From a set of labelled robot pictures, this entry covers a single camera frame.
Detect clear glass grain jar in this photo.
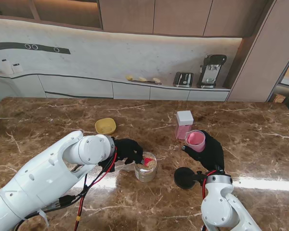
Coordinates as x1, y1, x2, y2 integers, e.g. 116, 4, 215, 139
134, 151, 158, 183

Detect black espresso machine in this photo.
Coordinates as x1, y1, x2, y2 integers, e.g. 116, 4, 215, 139
197, 54, 227, 89

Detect short white bottle black cap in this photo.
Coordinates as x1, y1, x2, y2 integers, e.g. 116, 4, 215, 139
11, 63, 24, 74

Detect red black left arm cables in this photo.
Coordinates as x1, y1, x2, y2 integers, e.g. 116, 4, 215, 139
14, 146, 118, 231

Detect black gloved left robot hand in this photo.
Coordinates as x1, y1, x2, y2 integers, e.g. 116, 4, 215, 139
112, 137, 144, 166

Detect orange printed box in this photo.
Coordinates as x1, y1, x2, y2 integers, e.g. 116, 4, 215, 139
272, 93, 286, 104

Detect white counter cabinet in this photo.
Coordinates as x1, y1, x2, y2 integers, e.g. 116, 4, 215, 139
0, 69, 232, 102

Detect pink measuring cup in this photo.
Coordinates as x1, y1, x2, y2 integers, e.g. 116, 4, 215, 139
184, 130, 206, 153

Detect red black right arm cables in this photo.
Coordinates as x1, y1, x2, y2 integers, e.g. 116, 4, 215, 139
196, 168, 219, 231

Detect yellow plastic bowl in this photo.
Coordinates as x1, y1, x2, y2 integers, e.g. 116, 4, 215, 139
94, 117, 117, 135

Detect tall white bottle black cap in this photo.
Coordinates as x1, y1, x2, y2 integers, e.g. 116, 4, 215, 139
0, 59, 13, 75

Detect dark wooden serving board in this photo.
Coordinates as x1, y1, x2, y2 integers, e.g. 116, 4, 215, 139
131, 79, 162, 86

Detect black round jar lid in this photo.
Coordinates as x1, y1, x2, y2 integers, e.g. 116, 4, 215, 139
173, 167, 200, 190

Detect black toaster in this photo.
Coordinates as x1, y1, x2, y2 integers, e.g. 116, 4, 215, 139
172, 71, 194, 88

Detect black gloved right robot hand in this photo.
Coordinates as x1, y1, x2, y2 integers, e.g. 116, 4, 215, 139
182, 130, 225, 172

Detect black wall panel with rings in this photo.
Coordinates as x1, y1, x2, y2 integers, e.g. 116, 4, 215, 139
0, 42, 71, 55

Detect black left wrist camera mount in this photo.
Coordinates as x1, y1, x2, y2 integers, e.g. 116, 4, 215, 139
98, 158, 116, 173

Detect wooden wall cabinets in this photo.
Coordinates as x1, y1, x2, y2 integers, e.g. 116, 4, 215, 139
0, 0, 277, 38

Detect red measuring spoon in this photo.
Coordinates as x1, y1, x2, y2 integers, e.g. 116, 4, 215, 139
139, 157, 154, 167

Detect pink container with white lid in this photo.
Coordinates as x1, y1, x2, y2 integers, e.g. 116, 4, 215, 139
175, 110, 194, 141

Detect red black arm cables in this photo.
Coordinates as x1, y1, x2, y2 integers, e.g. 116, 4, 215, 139
14, 146, 118, 231
196, 168, 219, 231

